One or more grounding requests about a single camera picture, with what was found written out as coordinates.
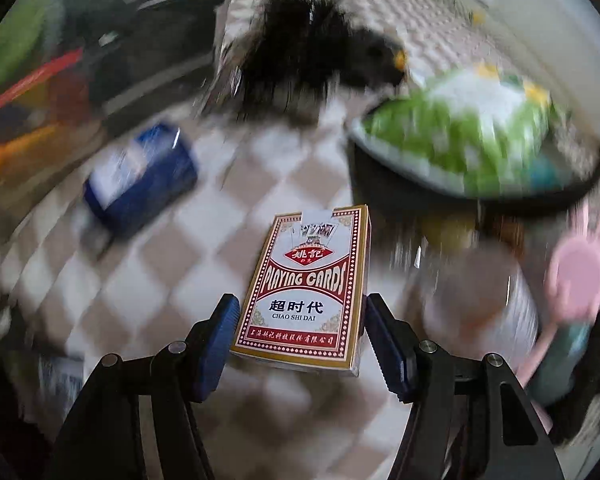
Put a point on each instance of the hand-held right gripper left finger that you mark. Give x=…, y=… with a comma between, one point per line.
x=220, y=345

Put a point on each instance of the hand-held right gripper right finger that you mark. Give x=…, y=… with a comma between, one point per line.
x=387, y=350

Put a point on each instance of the red playing card box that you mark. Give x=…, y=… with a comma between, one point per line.
x=305, y=290

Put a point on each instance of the blue metal bottle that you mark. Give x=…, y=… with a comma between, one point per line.
x=140, y=185

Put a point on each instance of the clear plastic storage container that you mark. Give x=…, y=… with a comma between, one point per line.
x=130, y=35

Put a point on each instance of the clear gummy candy jar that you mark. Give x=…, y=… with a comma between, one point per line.
x=480, y=305

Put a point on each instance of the pink bunny fan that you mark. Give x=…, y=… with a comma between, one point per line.
x=577, y=285

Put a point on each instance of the green wet wipes packet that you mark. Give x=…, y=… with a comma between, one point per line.
x=460, y=125

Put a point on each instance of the black yellow toy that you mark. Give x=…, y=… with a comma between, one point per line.
x=375, y=60

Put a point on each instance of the black feather bundle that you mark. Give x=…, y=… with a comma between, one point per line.
x=290, y=55

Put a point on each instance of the black box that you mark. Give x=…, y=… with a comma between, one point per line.
x=155, y=35

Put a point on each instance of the green plush toy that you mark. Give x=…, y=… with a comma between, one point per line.
x=20, y=35

